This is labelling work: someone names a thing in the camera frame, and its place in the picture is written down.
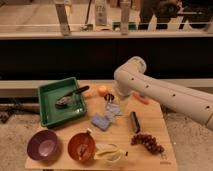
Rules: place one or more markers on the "translucent suction gripper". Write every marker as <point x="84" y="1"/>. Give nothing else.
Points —
<point x="122" y="101"/>

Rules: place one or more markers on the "orange apple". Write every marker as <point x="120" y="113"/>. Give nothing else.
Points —
<point x="102" y="91"/>

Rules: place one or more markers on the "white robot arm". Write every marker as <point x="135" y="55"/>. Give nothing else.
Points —
<point x="196" y="105"/>

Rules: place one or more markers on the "red bowl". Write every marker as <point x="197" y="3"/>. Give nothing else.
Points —
<point x="81" y="147"/>

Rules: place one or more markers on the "purple bowl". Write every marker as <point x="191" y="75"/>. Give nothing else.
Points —
<point x="42" y="145"/>

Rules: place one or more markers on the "light blue cloth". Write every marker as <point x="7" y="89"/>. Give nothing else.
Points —
<point x="111" y="111"/>

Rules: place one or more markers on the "small black round object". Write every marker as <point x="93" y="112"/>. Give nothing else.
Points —
<point x="109" y="97"/>

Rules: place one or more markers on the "black brush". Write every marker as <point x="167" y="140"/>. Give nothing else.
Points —
<point x="135" y="122"/>

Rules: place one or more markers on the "orange carrot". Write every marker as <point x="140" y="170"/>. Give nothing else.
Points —
<point x="141" y="99"/>

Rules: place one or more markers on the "blue sponge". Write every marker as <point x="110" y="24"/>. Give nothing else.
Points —
<point x="100" y="122"/>

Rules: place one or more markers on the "wooden board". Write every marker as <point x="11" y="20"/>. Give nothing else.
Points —
<point x="120" y="133"/>

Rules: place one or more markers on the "bunch of dark grapes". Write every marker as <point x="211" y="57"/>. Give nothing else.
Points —
<point x="149" y="142"/>

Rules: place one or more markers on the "banana peel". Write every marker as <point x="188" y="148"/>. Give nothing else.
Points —
<point x="111" y="153"/>

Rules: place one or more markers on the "green plastic tray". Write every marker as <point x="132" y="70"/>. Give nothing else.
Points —
<point x="50" y="115"/>

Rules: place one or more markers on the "black handled spatula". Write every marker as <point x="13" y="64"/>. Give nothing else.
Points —
<point x="64" y="100"/>

